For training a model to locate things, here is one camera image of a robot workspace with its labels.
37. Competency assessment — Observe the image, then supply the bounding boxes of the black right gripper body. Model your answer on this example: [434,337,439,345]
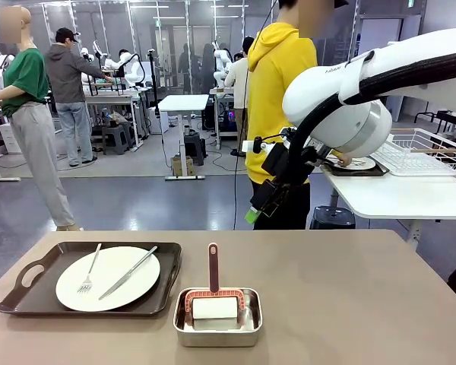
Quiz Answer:
[249,151,319,218]

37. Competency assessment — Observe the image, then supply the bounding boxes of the lint roller with brown handle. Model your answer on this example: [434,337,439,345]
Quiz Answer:
[185,242,249,331]

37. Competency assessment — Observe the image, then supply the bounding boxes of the silver metal table knife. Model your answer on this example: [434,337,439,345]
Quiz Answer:
[98,246,158,300]

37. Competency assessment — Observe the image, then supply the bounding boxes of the large white round plate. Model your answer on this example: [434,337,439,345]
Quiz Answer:
[55,246,162,313]

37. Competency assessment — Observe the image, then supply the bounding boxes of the silver metal fork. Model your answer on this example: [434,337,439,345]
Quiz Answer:
[77,243,103,294]

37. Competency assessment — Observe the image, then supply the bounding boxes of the brown plastic serving tray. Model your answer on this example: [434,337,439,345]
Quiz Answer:
[0,241,182,318]

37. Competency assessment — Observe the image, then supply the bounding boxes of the black round stool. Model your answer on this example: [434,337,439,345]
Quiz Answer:
[310,205,356,230]

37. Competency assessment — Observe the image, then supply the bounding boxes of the cardboard box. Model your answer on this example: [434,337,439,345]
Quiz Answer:
[170,155,195,177]

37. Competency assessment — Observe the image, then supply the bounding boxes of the person in yellow hoodie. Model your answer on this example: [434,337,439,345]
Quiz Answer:
[245,0,350,231]

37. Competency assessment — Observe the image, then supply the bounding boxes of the dark tray with plain rim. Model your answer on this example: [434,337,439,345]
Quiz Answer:
[328,155,390,177]

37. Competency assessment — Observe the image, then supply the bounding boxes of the white side table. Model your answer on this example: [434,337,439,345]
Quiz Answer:
[320,163,456,252]

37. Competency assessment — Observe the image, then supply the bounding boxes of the person in cream sweater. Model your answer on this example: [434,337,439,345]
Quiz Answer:
[223,36,251,98]

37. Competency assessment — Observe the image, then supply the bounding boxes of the rectangular stainless steel tin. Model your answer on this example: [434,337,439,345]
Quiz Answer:
[173,287,264,348]

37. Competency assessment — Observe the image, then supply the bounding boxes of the grey plastic stool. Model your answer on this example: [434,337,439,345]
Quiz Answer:
[100,123,137,155]

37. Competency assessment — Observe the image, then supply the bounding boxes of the man in grey hoodie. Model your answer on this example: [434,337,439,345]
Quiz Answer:
[44,27,113,168]

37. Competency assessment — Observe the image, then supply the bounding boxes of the black hanging cable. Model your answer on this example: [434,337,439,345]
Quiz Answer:
[232,49,251,230]

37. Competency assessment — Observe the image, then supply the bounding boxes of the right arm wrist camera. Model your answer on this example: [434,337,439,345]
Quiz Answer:
[242,138,271,154]

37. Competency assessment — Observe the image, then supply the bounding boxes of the black right arm cable sheath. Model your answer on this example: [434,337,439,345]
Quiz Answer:
[287,51,456,183]

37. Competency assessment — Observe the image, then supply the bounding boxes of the white wire dish rack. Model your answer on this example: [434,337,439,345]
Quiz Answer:
[368,128,456,177]

